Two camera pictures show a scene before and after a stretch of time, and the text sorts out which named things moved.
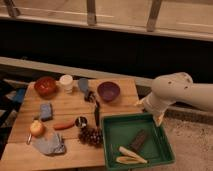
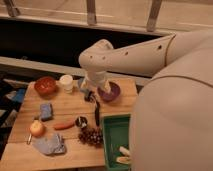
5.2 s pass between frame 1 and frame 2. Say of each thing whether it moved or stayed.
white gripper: moved
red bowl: stayed
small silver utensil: stayed
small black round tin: stayed
